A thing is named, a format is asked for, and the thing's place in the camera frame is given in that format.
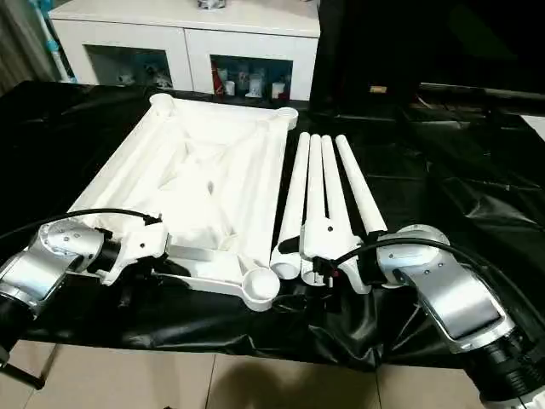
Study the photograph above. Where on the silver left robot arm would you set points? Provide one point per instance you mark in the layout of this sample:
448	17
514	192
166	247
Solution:
51	255

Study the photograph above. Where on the black fabric covered furniture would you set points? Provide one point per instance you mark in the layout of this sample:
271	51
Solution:
404	42

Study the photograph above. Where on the dark metal table leg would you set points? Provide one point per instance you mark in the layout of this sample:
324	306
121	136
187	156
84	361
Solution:
30	372

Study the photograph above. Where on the small white cup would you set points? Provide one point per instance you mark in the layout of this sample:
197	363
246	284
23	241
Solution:
230	88

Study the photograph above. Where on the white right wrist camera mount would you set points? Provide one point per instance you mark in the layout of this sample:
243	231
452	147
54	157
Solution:
328	238

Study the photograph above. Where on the patterned jar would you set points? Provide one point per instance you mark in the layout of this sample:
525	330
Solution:
243	80

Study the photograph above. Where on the white plastic table top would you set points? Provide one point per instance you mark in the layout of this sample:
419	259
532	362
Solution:
191	170

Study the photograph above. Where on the white flat board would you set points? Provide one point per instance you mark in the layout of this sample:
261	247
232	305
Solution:
535	125

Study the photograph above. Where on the white patterned figure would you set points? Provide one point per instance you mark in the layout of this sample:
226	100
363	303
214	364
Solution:
256	87

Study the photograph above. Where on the white glass-door cabinet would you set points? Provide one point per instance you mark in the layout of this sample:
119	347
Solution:
183	42

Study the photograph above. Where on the long black pole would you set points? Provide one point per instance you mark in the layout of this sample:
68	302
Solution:
468	88

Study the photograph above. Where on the blue white pole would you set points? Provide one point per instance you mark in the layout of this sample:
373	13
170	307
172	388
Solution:
55	42

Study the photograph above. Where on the black table mat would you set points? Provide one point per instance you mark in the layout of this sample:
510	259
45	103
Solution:
468	191

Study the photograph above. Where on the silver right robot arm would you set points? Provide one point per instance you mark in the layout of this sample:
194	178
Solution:
447	298

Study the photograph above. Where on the white plastic table leg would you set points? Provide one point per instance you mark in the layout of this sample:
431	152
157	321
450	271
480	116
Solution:
315	179
294	191
357	187
330	179

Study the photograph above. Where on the grey curtain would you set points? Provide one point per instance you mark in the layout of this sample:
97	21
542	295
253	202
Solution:
21	42

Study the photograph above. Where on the red white bottle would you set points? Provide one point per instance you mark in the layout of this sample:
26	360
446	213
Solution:
218	81

